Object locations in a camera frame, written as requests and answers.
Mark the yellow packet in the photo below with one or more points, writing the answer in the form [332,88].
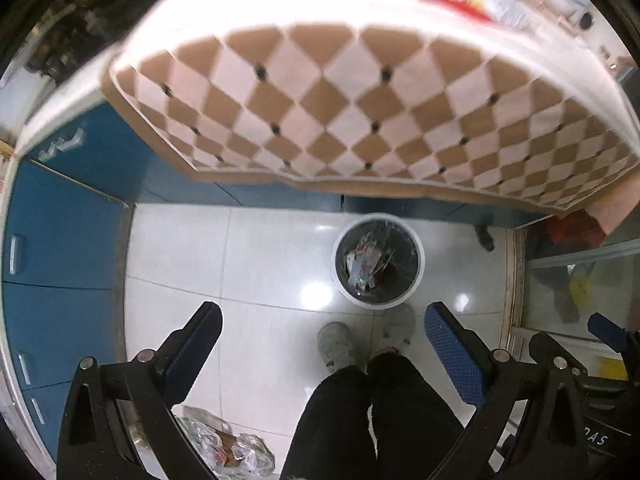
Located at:
[581,289]

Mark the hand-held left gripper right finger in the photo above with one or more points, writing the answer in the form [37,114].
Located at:
[452,355]

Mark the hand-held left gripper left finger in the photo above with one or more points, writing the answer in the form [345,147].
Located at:
[195,345]

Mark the black trousers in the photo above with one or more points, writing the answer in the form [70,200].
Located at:
[350,425]

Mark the glass sliding door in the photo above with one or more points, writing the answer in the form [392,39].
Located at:
[560,270]

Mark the heap of discarded wrappers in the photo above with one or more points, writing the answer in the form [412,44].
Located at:
[367,265]

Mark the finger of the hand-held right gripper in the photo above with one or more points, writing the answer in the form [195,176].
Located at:
[606,332]
[555,357]

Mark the red bundle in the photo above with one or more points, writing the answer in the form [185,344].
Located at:
[570,232]

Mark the checkered brown white cloth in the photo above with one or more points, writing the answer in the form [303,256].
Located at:
[350,110]

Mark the clear plastic bag heap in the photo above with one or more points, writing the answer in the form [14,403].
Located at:
[225,450]

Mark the white bin with black liner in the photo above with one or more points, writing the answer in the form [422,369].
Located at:
[417,270]

